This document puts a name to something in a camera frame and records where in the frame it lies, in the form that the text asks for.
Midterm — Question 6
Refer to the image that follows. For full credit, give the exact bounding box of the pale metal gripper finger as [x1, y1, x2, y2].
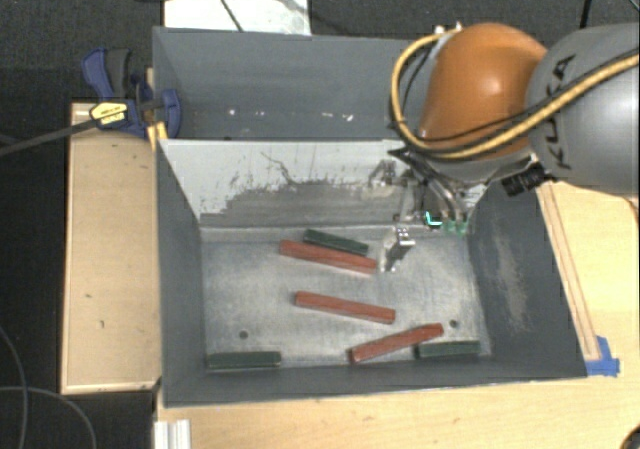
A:
[381, 230, 399, 274]
[392, 225, 417, 270]

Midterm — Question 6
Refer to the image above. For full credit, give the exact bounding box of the dark green flat block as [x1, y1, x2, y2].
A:
[413, 340, 483, 360]
[205, 350, 283, 371]
[302, 228, 371, 258]

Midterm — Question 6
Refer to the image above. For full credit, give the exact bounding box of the red-brown flat block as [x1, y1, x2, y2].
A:
[346, 322, 446, 365]
[278, 239, 379, 276]
[293, 290, 398, 326]

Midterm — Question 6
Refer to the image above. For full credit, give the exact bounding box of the grey metal bin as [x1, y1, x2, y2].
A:
[151, 25, 589, 409]

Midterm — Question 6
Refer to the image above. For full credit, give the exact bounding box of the black cylinder on white bracket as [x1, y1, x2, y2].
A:
[501, 160, 547, 198]

